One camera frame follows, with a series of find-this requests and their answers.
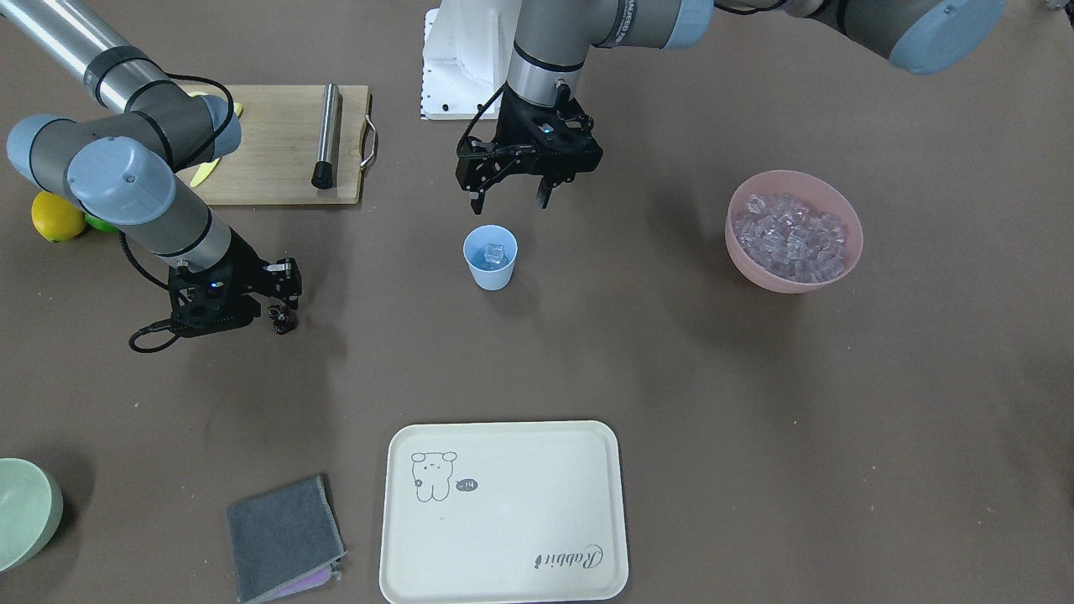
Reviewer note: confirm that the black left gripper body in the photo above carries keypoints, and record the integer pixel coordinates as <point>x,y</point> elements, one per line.
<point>511,127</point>

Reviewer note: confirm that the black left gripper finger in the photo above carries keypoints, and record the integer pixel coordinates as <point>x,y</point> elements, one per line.
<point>482,165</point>
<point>548,183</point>

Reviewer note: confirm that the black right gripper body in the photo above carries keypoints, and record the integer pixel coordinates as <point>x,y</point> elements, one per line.
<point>248,278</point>

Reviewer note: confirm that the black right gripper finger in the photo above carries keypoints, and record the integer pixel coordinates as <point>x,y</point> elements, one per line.
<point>282,281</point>
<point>242,312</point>

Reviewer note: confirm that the clear ice cube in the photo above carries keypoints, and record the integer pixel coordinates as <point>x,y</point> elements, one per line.
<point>495,255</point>
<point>478,261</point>

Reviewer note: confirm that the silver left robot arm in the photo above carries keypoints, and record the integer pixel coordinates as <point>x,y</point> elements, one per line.
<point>553,39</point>

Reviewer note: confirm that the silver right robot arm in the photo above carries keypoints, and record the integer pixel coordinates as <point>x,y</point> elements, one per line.
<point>123,169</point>

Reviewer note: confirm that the dark red cherries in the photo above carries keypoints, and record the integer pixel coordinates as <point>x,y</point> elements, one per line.
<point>282,319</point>

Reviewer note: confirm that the light blue plastic cup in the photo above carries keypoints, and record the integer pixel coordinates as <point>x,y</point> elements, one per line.
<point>496,279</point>

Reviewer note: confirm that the pile of clear ice cubes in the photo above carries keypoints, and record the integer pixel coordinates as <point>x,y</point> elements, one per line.
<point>790,239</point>

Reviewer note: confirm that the steel muddler black tip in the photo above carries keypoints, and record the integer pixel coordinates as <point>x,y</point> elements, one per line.
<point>324,171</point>

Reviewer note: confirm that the wooden cutting board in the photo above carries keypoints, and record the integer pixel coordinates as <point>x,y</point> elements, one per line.
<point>280,141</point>

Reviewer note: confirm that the yellow plastic knife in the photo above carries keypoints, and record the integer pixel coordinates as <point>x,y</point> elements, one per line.
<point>205,169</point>

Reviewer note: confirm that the green lime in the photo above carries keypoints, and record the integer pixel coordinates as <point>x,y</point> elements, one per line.
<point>99,224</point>

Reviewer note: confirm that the yellow lemon outer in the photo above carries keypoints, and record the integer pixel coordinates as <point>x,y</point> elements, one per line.
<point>56,219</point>

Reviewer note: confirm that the grey folded cloth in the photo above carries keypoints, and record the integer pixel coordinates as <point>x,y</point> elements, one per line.
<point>284,541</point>

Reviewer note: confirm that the pink bowl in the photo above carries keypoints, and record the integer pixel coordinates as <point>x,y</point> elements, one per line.
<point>808,188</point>

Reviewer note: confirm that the mint green bowl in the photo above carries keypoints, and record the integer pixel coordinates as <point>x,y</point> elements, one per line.
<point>31,508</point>

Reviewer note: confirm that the cream rabbit tray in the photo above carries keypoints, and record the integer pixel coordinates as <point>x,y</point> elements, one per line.
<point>504,512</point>

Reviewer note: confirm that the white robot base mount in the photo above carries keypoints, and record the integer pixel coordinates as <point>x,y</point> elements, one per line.
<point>466,54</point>

